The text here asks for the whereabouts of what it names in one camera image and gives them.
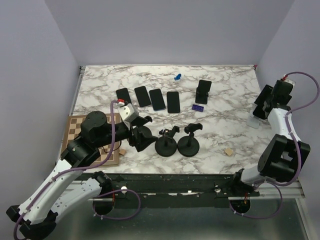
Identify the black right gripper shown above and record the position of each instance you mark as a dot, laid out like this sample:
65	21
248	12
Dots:
289	98

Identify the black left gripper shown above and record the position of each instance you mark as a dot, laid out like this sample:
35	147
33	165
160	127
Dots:
142	142

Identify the black smartphone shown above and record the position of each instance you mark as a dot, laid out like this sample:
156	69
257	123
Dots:
173	102
142	96
259	111

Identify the black round-base phone stand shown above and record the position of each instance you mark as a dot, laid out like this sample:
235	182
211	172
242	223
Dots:
140	132

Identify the blue-edged smartphone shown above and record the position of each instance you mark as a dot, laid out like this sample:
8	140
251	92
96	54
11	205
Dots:
157	99

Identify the tall black round phone stand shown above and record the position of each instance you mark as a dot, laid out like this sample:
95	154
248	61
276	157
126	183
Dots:
188	146

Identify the teal smartphone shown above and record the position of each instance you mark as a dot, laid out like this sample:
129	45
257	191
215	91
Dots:
123	96

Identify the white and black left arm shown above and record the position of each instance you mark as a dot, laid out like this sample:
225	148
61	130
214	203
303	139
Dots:
37	217

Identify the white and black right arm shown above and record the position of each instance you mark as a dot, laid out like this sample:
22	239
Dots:
285	155

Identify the silver phone stand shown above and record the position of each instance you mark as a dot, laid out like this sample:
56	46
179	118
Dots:
254	122

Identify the black folding phone stand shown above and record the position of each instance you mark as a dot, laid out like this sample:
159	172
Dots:
202	92

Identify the small wooden block near chessboard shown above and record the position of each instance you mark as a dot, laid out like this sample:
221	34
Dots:
122	152

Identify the purple rectangular plate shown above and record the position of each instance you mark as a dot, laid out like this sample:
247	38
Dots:
197	108

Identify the wooden chessboard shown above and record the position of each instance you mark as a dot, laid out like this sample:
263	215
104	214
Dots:
72	130

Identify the blue plastic piece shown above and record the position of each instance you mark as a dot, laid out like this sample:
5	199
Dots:
178	77

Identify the small wooden block right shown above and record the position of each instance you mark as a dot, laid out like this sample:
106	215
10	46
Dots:
228	151

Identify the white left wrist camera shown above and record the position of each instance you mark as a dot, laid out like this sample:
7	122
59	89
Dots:
127	112

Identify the black mounting rail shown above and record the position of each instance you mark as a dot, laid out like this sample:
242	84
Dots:
163	184

